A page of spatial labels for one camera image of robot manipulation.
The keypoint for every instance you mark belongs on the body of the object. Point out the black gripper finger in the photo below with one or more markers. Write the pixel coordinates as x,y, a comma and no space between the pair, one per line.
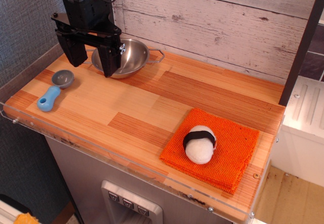
74,50
110,58

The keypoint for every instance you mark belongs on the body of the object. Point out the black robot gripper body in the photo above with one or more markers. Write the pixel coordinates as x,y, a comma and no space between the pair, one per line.
87,22

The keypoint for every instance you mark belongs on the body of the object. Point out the white dough with black band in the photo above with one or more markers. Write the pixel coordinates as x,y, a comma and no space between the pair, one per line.
199,144

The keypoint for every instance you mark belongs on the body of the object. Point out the blue grey ice cream scoop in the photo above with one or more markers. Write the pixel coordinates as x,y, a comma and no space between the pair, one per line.
61,79

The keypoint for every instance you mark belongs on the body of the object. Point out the silver toy fridge dispenser panel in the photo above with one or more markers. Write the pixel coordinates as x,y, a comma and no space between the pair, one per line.
124,206

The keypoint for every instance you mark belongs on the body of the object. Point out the orange folded cloth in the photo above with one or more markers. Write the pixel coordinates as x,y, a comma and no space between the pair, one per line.
234,150

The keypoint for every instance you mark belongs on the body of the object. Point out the yellow object at corner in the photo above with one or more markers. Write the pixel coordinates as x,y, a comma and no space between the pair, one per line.
25,218

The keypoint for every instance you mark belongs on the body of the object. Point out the white plastic appliance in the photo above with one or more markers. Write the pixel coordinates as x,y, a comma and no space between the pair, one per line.
299,143

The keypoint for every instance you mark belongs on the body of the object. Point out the stainless steel bowl with handles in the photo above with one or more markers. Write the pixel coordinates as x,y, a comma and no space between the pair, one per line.
132,60

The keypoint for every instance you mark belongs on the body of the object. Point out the dark vertical post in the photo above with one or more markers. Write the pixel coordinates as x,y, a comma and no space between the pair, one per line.
308,34

